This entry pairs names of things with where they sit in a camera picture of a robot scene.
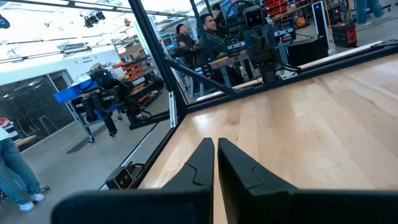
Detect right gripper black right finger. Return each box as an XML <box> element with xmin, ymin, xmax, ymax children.
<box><xmin>217</xmin><ymin>137</ymin><xmax>398</xmax><ymax>224</ymax></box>

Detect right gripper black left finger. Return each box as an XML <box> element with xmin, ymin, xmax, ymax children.
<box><xmin>50</xmin><ymin>137</ymin><xmax>216</xmax><ymax>224</ymax></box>

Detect shelf rack with orange bins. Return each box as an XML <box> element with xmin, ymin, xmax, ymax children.
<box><xmin>113</xmin><ymin>55</ymin><xmax>165</xmax><ymax>108</ymax></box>

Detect red storage crates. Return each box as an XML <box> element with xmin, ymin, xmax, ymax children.
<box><xmin>263</xmin><ymin>0</ymin><xmax>289</xmax><ymax>17</ymax></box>

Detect wooden workbench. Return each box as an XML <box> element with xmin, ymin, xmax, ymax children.
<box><xmin>210</xmin><ymin>50</ymin><xmax>250</xmax><ymax>68</ymax></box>

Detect person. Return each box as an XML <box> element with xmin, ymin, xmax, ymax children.
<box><xmin>354</xmin><ymin>0</ymin><xmax>386</xmax><ymax>27</ymax></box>
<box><xmin>211</xmin><ymin>2</ymin><xmax>226</xmax><ymax>30</ymax></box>
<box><xmin>0</xmin><ymin>126</ymin><xmax>46</xmax><ymax>213</ymax></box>
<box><xmin>195</xmin><ymin>12</ymin><xmax>231</xmax><ymax>66</ymax></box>
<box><xmin>174</xmin><ymin>23</ymin><xmax>200</xmax><ymax>60</ymax></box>

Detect black tower with white edge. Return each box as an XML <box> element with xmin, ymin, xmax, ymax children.
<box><xmin>312</xmin><ymin>0</ymin><xmax>330</xmax><ymax>41</ymax></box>

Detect red and black tool box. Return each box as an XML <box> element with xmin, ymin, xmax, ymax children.
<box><xmin>331</xmin><ymin>21</ymin><xmax>358</xmax><ymax>49</ymax></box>

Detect blue cart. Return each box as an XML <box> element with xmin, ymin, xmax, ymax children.
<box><xmin>52</xmin><ymin>77</ymin><xmax>125</xmax><ymax>144</ymax></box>

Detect black ceiling spotlights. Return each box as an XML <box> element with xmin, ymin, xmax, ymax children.
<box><xmin>83</xmin><ymin>10</ymin><xmax>107</xmax><ymax>29</ymax></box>

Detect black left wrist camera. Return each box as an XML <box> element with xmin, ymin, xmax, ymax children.
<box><xmin>243</xmin><ymin>4</ymin><xmax>267</xmax><ymax>29</ymax></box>

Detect black table-level camera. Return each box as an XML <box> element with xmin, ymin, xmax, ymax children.
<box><xmin>104</xmin><ymin>161</ymin><xmax>146</xmax><ymax>190</ymax></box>

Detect white frame corner bracket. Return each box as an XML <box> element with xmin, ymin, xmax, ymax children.
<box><xmin>167</xmin><ymin>90</ymin><xmax>178</xmax><ymax>129</ymax></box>

